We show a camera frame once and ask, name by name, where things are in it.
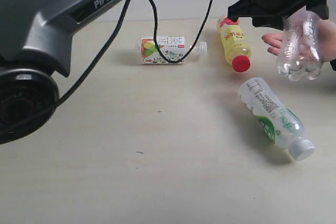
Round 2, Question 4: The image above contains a clear bottle red label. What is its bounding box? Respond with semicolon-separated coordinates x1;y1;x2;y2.
277;8;323;81

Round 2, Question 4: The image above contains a yellow bottle red cap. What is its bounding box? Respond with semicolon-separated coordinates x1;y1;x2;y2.
217;16;251;73

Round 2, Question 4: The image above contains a green white label bottle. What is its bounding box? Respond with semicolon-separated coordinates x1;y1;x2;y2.
238;77;316;161

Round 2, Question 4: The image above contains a white illustrated label bottle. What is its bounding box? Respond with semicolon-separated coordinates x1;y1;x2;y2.
135;36;207;65

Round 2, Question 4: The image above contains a dark sleeve forearm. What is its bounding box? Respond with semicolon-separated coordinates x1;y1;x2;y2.
330;59;336;71

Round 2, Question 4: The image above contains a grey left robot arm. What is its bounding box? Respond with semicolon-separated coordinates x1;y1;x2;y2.
1;0;329;143

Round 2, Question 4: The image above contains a person's open hand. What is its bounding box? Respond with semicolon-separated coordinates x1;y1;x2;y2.
262;19;336;62

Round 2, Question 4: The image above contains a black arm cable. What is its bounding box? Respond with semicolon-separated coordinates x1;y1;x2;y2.
0;0;226;135

